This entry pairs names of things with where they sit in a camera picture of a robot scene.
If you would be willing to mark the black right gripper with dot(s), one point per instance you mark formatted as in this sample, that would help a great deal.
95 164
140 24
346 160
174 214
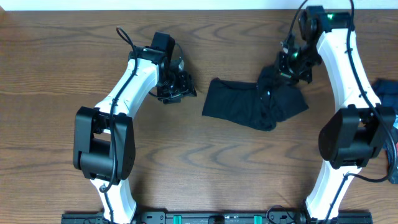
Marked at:
286 74

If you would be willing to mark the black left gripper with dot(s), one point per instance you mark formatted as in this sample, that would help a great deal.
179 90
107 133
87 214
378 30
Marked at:
186 83

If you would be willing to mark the black polo shirt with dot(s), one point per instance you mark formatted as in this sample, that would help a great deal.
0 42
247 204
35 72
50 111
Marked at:
259 105

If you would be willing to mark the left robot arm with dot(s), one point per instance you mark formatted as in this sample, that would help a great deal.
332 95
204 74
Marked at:
104 146

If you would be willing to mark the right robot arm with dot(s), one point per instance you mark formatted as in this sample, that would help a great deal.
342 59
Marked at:
361 125

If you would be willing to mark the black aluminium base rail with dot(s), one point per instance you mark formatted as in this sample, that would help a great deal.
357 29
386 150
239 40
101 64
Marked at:
277 216

